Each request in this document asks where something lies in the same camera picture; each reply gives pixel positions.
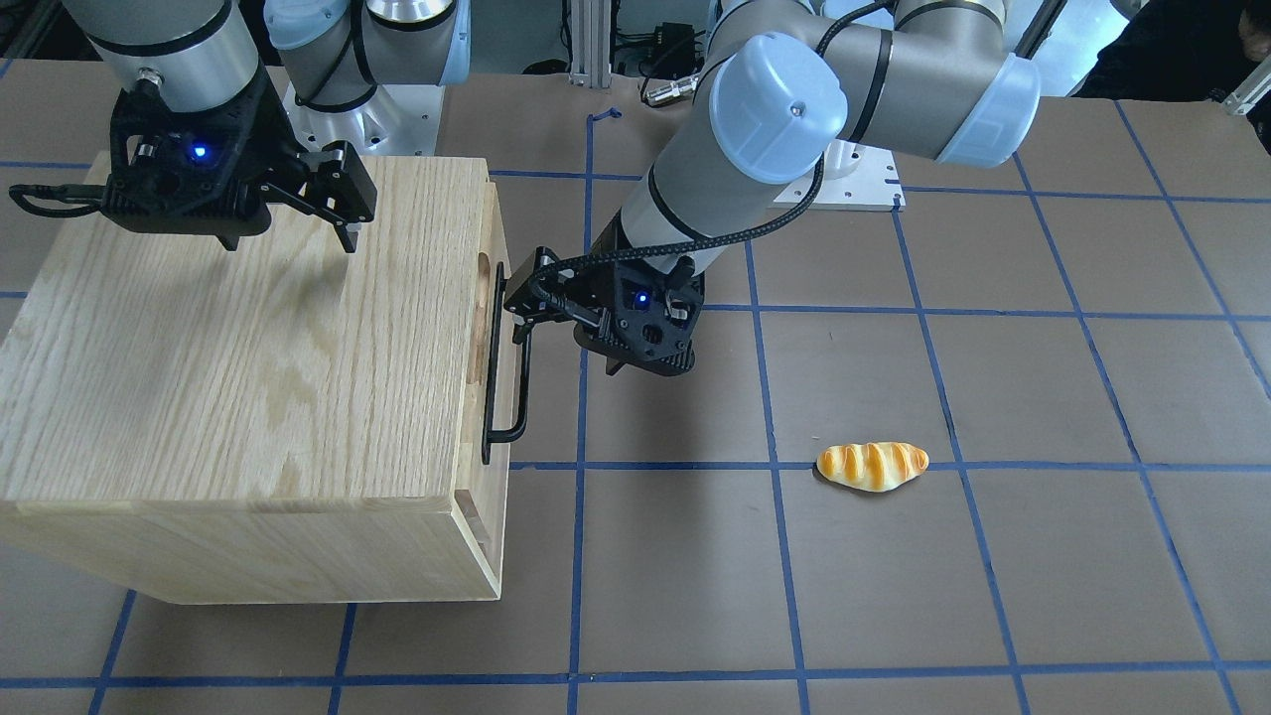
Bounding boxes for wooden drawer cabinet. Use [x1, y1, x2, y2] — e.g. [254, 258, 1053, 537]
[1, 157, 508, 605]

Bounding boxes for aluminium frame post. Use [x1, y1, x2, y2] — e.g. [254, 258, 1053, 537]
[564, 0, 616, 90]

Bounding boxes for toy bread roll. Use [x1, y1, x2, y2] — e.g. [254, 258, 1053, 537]
[813, 442, 930, 494]

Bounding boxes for wooden drawer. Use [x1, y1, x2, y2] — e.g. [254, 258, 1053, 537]
[454, 182, 519, 566]

